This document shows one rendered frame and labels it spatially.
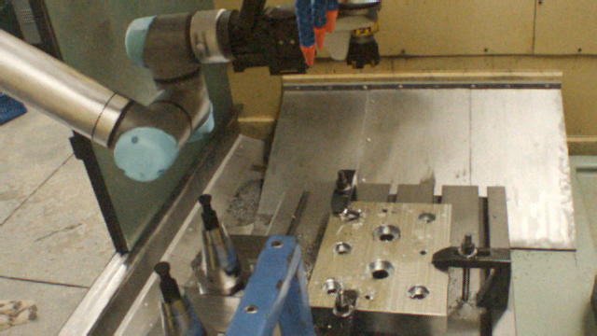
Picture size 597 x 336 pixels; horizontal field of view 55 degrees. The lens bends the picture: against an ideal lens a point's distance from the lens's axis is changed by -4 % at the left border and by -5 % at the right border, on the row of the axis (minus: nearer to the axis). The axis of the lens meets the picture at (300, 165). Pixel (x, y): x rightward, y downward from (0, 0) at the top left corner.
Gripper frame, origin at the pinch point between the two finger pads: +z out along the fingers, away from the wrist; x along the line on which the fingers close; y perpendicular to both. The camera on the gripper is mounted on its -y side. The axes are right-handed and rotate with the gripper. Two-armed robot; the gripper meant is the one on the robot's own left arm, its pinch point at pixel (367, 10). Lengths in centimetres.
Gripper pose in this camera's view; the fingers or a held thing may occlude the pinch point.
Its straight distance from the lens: 80.2
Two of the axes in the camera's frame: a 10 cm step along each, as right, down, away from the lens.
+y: 1.5, 8.5, 5.1
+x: -2.3, 5.3, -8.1
